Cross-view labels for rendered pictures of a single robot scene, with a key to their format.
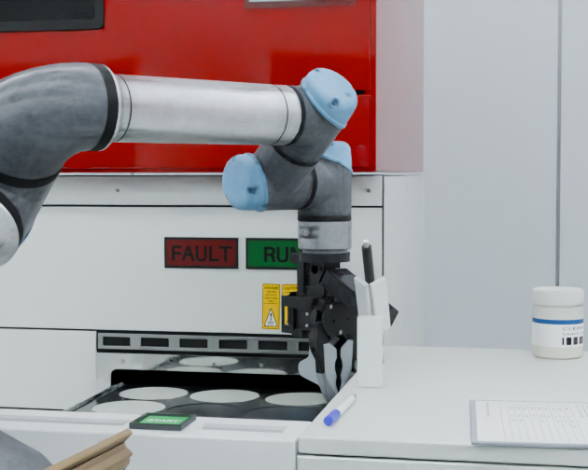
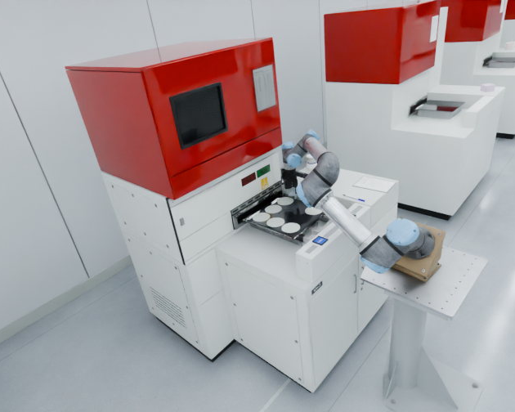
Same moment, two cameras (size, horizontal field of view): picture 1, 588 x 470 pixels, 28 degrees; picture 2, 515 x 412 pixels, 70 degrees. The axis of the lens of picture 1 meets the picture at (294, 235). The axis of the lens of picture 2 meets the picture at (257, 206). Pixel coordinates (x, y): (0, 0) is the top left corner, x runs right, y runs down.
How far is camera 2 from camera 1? 2.01 m
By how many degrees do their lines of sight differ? 59
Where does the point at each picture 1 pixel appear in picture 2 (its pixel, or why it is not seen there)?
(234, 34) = (256, 121)
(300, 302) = (290, 181)
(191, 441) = (360, 216)
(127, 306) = (235, 200)
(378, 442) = (378, 199)
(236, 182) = (296, 161)
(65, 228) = (219, 189)
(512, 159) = not seen: hidden behind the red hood
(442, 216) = not seen: hidden behind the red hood
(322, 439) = (373, 203)
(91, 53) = (226, 138)
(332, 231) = not seen: hidden behind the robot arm
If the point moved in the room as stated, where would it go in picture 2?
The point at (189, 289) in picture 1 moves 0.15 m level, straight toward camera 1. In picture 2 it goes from (247, 189) to (270, 191)
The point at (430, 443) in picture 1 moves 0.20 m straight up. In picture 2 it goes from (382, 195) to (383, 163)
